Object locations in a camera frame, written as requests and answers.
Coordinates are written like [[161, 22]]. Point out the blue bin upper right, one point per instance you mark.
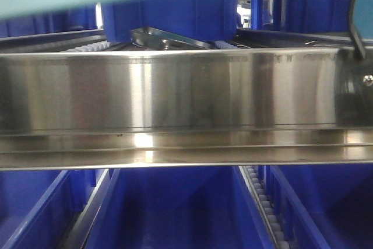
[[300, 16]]

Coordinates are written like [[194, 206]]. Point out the screw on shelf rail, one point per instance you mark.
[[368, 80]]

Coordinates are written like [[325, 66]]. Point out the stainless steel shelf front rail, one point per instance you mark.
[[184, 108]]

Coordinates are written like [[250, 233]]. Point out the blue bin lower middle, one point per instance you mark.
[[178, 207]]

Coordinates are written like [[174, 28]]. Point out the blue bin upper middle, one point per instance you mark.
[[204, 20]]

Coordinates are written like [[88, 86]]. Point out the blue bin upper left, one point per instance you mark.
[[75, 19]]

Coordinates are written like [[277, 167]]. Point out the left roller track rail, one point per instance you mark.
[[77, 236]]

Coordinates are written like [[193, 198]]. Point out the blue bin lower left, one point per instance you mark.
[[39, 207]]

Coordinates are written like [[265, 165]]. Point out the blue bin lower right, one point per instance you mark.
[[321, 206]]

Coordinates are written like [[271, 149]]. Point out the steel divider rail upper shelf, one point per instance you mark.
[[157, 39]]

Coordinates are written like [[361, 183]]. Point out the right roller track rail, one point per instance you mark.
[[264, 206]]

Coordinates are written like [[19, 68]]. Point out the roller track rail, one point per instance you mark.
[[77, 236], [264, 206]]

